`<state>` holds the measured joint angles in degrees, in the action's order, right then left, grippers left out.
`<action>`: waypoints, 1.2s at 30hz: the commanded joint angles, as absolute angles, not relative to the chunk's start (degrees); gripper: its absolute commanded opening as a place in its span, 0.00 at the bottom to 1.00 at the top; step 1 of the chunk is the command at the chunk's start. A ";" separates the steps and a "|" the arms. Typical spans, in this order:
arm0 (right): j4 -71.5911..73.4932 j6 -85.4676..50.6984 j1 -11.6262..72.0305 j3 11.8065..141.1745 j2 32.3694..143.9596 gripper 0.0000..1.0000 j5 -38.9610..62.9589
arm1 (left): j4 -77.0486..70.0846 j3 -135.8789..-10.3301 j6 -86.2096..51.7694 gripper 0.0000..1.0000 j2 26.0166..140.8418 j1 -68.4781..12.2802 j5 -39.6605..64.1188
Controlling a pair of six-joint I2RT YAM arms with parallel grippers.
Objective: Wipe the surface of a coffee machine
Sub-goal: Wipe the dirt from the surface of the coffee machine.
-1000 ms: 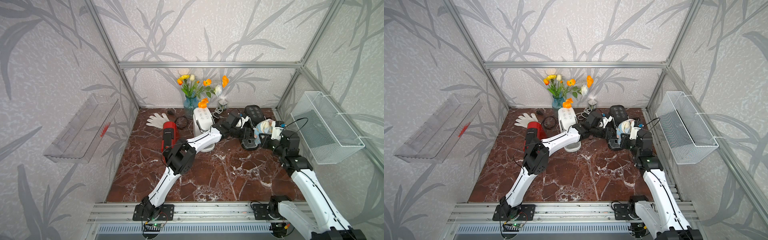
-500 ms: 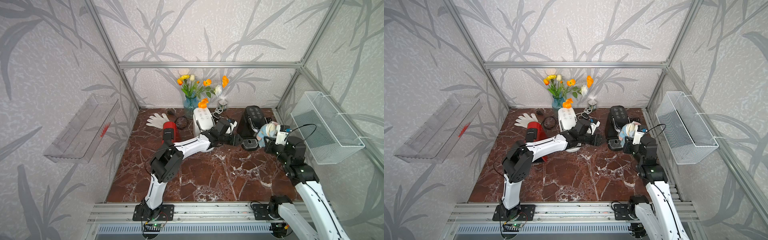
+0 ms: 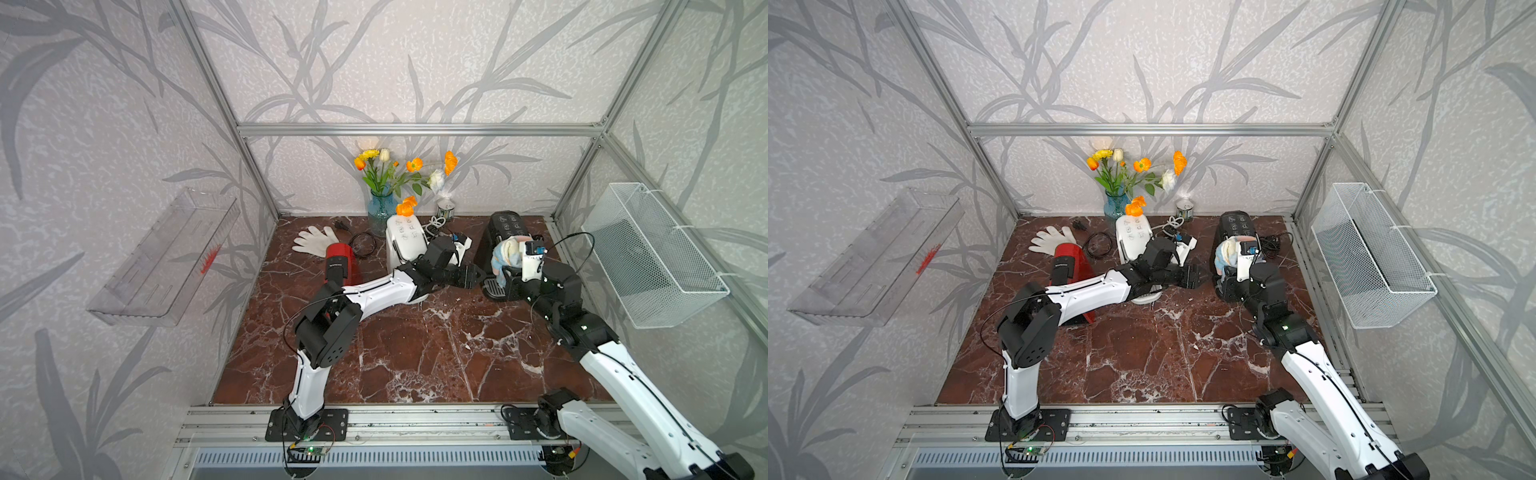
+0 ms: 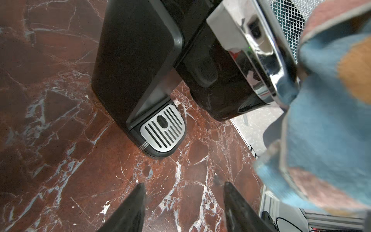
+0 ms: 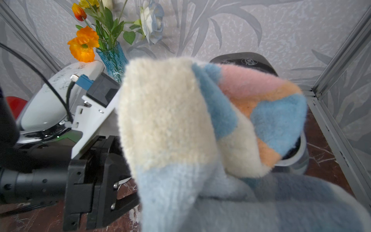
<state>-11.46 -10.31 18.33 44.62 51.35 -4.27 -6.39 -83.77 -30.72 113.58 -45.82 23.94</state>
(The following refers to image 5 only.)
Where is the blue glass vase with flowers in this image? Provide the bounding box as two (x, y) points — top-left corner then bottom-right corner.
(67, 1), (165, 83)

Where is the colourful striped cloth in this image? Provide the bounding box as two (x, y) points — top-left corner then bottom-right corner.
(117, 57), (371, 232)

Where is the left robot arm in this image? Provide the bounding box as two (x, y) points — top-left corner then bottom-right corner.
(1, 97), (139, 232)

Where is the black coffee machine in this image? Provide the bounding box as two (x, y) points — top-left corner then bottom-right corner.
(211, 52), (309, 175)

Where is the red coffee machine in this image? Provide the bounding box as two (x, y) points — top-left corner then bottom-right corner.
(6, 96), (28, 119)

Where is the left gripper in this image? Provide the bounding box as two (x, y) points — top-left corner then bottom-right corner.
(1, 136), (139, 232)

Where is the white coffee machine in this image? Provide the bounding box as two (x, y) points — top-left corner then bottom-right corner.
(16, 61), (104, 144)

